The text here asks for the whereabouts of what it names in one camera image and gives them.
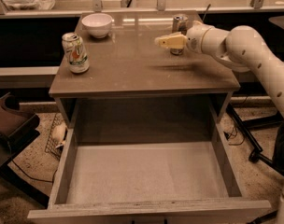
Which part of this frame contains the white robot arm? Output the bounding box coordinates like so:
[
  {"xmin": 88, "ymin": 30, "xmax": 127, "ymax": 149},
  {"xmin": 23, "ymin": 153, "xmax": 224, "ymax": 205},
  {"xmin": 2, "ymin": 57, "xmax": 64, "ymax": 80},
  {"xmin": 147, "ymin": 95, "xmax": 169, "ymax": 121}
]
[{"xmin": 155, "ymin": 21, "xmax": 284, "ymax": 224}]

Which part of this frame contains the wire mesh basket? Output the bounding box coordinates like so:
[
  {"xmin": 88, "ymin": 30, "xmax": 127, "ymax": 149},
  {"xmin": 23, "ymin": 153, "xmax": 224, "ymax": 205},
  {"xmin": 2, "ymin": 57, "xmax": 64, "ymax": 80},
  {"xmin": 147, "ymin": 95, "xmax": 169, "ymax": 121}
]
[{"xmin": 45, "ymin": 113, "xmax": 67, "ymax": 161}]

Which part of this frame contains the open grey top drawer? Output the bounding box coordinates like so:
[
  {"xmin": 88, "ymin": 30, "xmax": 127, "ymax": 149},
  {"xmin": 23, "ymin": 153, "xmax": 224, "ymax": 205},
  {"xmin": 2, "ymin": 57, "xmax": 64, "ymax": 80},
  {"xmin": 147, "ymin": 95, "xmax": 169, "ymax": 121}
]
[{"xmin": 27, "ymin": 121, "xmax": 272, "ymax": 224}]

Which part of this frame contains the grey cabinet with glossy top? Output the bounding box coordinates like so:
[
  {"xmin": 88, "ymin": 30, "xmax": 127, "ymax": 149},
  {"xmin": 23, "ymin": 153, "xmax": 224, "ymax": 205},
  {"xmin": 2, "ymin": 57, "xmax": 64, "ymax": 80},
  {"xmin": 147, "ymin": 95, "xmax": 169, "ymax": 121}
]
[{"xmin": 50, "ymin": 12, "xmax": 239, "ymax": 145}]

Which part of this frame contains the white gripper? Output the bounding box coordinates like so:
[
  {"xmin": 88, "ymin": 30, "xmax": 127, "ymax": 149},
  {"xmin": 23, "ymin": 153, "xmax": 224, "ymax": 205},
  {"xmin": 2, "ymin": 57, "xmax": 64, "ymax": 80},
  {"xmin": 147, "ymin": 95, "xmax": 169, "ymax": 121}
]
[{"xmin": 154, "ymin": 21, "xmax": 208, "ymax": 53}]

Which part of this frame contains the green 7up can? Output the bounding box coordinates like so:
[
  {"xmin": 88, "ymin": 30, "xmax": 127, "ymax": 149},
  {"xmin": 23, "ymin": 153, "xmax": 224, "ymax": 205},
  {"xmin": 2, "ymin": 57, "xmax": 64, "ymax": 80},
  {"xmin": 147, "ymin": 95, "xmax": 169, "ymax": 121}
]
[{"xmin": 62, "ymin": 33, "xmax": 90, "ymax": 74}]

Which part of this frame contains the silver redbull can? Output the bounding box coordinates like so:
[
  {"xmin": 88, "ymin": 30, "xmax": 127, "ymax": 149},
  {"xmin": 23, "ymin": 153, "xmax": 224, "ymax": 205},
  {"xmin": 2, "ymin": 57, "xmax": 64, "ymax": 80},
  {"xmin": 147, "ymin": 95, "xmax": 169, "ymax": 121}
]
[{"xmin": 170, "ymin": 14, "xmax": 189, "ymax": 55}]

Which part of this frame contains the dark chair left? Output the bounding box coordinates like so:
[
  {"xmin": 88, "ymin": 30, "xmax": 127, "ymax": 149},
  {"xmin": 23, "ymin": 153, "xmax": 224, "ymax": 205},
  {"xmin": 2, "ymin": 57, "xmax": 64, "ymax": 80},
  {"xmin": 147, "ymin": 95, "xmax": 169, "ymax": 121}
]
[{"xmin": 0, "ymin": 92, "xmax": 49, "ymax": 208}]

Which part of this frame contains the white ceramic bowl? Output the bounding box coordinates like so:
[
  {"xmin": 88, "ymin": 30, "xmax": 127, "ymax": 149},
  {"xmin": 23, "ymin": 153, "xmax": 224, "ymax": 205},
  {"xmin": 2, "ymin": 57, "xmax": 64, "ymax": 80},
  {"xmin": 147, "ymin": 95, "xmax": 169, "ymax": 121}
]
[{"xmin": 81, "ymin": 13, "xmax": 113, "ymax": 38}]

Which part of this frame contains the black tripod stand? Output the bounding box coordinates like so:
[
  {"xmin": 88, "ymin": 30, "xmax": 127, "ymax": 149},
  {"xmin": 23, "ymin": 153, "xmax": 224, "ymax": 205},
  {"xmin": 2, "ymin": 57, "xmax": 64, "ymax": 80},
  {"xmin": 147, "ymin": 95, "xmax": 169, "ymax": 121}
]
[{"xmin": 225, "ymin": 103, "xmax": 284, "ymax": 224}]

